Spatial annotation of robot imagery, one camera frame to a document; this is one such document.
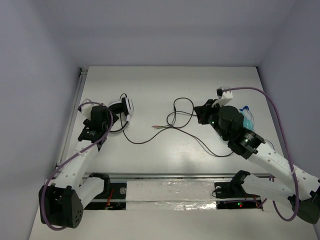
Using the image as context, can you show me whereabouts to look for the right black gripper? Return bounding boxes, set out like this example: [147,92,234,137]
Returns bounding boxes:
[195,99,229,142]

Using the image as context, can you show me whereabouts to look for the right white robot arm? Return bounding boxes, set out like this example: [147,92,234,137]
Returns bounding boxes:
[194,99,320,224]

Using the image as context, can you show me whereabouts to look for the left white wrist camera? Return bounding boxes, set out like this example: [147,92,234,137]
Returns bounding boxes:
[77,98,104,120]

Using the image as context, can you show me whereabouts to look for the teal cat-ear headphones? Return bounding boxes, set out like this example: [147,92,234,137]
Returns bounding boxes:
[239,105,255,131]

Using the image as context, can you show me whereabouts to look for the aluminium side rail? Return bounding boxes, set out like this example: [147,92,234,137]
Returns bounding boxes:
[56,67,89,166]

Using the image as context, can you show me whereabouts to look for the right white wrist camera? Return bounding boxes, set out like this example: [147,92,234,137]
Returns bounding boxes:
[211,86,233,108]

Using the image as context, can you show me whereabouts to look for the black headphone cable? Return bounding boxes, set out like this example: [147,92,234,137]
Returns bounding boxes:
[119,93,236,158]

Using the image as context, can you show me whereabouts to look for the white black headphones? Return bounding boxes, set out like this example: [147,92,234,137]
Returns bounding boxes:
[107,93,135,134]

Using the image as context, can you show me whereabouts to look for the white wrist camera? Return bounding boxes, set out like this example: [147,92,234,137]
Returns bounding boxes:
[77,98,104,120]
[211,86,233,108]

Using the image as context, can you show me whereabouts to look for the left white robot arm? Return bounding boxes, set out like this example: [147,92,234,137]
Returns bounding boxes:
[38,104,118,231]

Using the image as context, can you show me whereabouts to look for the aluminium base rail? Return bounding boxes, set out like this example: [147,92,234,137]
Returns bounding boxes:
[56,163,276,212]

